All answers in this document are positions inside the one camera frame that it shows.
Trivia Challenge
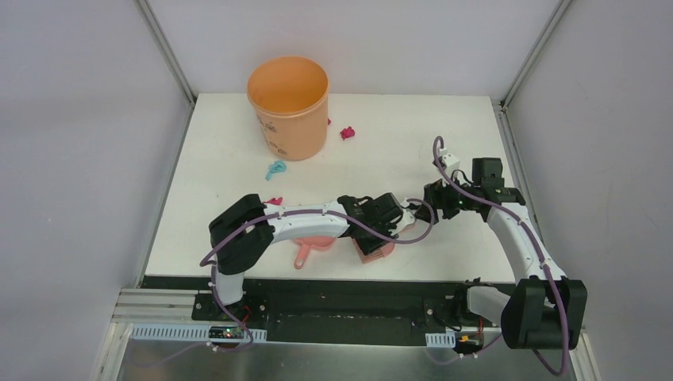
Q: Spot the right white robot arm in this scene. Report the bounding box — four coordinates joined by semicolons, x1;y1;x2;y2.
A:
417;154;588;350

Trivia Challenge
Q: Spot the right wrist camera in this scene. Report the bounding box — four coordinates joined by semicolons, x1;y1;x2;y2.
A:
440;153;460;173

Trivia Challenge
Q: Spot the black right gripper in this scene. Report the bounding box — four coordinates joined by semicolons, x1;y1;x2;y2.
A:
414;171;479;225

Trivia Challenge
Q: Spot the magenta paper scrap near bucket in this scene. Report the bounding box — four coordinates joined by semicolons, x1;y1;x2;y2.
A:
340;126;356;140

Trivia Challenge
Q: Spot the pink hand brush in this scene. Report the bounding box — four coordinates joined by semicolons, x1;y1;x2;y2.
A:
352;216;415;264

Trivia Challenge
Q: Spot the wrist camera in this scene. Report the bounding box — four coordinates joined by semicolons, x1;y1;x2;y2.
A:
397;210;416;229
440;153;460;173

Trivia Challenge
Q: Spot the orange plastic bucket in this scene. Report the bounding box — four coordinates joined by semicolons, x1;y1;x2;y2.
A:
247;56;330;161

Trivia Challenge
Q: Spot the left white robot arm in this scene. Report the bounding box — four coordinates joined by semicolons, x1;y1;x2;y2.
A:
202;193;415;321

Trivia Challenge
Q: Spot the pink dustpan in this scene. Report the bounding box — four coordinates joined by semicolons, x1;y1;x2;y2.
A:
293;236;337;270

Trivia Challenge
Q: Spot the white cable duct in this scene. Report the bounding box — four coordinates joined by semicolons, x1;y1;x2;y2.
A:
129;324;267;344
425;331;456;348

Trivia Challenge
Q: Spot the cyan paper scrap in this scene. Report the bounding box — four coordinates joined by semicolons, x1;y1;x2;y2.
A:
265;160;287;181

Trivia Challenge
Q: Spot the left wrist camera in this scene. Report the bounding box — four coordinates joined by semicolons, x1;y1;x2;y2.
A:
397;210;416;229

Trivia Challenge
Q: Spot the right white cable duct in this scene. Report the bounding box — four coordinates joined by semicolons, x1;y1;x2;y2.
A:
425;331;456;348

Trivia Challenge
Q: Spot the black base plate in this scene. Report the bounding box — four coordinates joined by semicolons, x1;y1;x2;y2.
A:
141;276;483;346

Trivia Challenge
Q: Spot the left white cable duct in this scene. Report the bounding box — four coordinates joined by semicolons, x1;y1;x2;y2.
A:
129;324;267;344

